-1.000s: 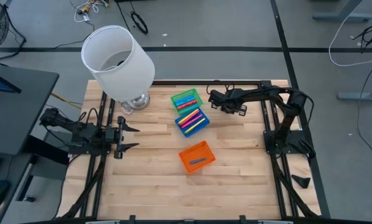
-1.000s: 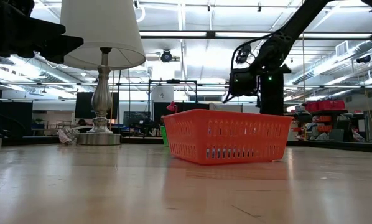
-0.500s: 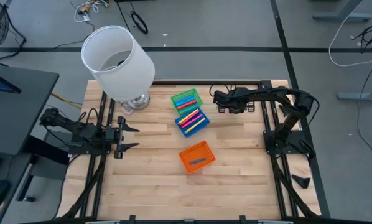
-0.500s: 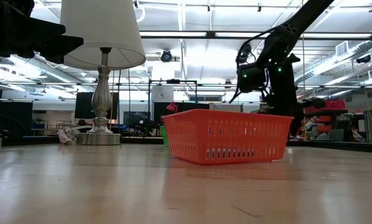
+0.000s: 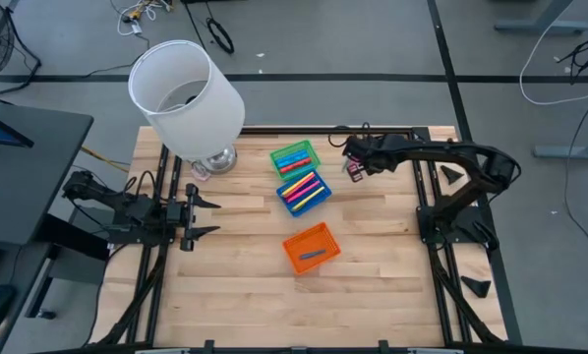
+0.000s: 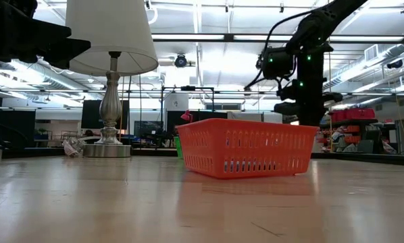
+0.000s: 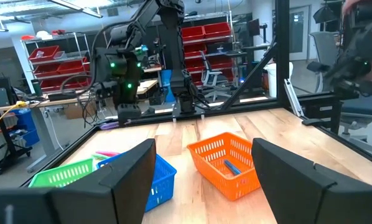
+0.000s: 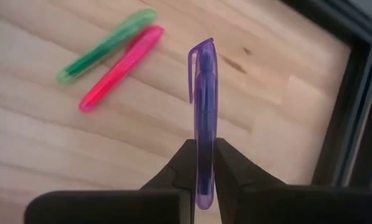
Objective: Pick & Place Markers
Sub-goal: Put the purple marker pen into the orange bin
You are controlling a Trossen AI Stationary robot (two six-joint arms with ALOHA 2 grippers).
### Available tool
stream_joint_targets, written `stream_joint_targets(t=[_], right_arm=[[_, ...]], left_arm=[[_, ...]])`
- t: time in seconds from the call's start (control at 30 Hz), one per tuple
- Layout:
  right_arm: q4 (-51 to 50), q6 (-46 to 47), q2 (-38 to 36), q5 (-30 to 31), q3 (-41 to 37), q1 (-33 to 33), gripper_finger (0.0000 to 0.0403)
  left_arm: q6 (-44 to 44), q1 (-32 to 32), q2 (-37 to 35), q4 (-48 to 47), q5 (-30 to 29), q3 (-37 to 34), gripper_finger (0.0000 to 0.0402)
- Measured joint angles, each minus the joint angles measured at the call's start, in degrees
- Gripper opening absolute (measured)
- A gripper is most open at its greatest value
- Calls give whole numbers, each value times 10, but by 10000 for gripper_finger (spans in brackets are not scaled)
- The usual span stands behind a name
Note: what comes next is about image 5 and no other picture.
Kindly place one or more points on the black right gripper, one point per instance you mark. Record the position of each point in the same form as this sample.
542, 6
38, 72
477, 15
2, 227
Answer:
370, 152

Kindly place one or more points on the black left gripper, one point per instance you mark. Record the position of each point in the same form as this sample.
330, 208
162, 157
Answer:
190, 216

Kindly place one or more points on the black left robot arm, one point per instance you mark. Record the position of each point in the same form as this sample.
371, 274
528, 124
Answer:
127, 206

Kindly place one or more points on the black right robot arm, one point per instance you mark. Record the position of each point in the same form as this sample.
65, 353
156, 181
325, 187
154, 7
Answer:
446, 150

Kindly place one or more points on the small clear plastic object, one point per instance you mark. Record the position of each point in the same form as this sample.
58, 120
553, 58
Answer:
200, 171

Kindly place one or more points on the green plastic basket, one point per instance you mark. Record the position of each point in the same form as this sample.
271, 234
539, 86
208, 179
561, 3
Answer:
304, 172

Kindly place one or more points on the orange plastic basket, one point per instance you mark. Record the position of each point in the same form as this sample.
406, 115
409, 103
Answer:
323, 236

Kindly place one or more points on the blue plastic basket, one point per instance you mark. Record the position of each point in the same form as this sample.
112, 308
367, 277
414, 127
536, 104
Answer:
285, 195

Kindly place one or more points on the black spare gripper finger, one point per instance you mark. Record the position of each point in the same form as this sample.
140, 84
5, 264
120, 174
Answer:
478, 287
451, 174

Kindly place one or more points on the white table lamp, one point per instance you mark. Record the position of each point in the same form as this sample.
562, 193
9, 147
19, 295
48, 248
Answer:
191, 108

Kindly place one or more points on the silver metal bar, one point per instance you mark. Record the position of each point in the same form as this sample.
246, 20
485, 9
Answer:
161, 351
434, 351

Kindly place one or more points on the black desk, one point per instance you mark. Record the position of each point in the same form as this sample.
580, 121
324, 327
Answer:
38, 187

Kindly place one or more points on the grey desk leg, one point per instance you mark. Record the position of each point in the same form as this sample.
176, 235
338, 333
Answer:
540, 24
569, 151

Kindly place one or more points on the black aluminium table frame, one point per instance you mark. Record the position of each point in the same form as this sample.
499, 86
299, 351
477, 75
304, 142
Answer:
284, 131

